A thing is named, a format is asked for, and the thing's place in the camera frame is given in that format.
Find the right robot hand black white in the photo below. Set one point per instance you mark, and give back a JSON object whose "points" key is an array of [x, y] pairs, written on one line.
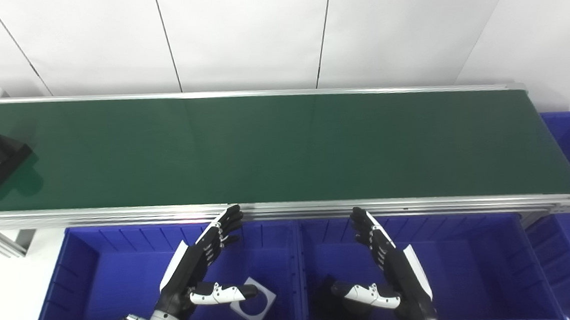
{"points": [[403, 277]]}

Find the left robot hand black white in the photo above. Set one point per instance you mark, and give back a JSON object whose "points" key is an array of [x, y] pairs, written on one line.
{"points": [[192, 267]]}

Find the aluminium conveyor support leg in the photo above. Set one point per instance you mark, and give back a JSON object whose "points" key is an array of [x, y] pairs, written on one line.
{"points": [[5, 242]]}

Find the white square plate with hole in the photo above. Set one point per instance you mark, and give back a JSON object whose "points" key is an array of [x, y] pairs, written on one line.
{"points": [[267, 299]]}

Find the green conveyor belt aluminium frame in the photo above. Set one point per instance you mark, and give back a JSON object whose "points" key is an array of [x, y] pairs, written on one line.
{"points": [[274, 145]]}

